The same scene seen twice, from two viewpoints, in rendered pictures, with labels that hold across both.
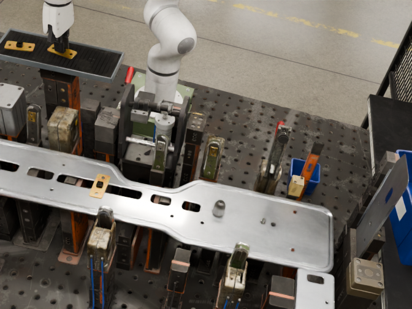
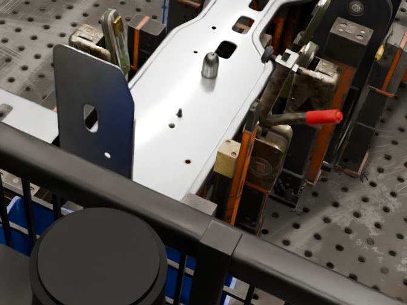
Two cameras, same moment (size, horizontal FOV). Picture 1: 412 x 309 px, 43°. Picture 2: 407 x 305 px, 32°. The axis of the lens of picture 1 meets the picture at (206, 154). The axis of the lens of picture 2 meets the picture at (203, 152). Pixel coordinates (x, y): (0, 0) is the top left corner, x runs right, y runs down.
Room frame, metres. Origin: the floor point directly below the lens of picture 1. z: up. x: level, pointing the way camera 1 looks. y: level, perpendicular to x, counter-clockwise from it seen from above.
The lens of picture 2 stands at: (1.20, -1.01, 1.92)
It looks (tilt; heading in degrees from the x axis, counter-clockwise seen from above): 49 degrees down; 107
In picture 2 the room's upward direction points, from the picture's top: 9 degrees clockwise
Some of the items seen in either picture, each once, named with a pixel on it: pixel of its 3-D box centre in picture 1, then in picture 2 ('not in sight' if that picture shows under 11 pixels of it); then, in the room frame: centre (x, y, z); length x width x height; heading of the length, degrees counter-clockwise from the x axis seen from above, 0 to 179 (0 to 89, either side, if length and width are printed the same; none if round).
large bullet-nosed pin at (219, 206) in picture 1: (219, 208); (210, 66); (0.91, -0.07, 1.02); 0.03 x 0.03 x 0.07
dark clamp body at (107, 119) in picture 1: (109, 160); not in sight; (1.11, 0.30, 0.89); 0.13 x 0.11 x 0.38; 178
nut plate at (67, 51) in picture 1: (62, 49); not in sight; (1.27, 0.49, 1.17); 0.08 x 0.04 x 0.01; 78
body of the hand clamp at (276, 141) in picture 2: (259, 203); (253, 193); (1.07, -0.20, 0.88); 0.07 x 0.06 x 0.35; 178
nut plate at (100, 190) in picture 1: (99, 184); not in sight; (0.92, 0.27, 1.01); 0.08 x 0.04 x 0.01; 178
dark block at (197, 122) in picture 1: (189, 168); (324, 110); (1.13, 0.04, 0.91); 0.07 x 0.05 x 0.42; 178
